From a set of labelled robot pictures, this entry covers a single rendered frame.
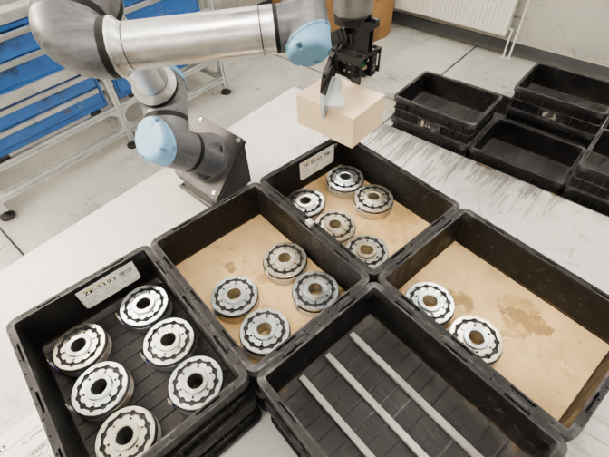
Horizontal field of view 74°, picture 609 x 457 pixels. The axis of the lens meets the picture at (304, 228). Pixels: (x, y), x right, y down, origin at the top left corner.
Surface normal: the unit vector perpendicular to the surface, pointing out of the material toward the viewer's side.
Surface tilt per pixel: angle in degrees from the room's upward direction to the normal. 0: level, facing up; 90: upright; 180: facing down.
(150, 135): 50
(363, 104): 0
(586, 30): 90
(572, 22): 90
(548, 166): 0
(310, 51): 123
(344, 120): 90
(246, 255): 0
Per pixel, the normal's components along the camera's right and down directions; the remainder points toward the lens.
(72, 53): -0.14, 0.62
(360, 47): -0.65, 0.59
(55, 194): -0.04, -0.66
